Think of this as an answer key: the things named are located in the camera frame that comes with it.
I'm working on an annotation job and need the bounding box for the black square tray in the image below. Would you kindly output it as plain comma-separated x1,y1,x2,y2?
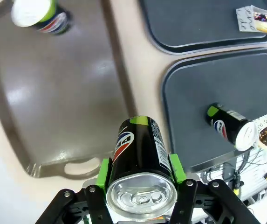
162,47,267,174
138,0,267,56

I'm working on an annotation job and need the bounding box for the left gripper black green right finger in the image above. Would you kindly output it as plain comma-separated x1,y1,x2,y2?
169,153,261,224

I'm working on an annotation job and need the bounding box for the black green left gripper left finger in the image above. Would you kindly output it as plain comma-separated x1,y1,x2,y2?
34,158,113,224

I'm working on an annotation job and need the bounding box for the yellow cable plug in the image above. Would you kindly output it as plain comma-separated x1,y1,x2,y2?
233,172,244,196

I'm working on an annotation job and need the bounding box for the brown plastic tray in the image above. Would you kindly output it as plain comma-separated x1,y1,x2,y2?
0,0,138,180

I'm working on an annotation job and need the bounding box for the black Pepsi can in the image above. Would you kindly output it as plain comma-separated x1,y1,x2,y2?
206,103,259,152
105,115,179,217
10,0,70,35

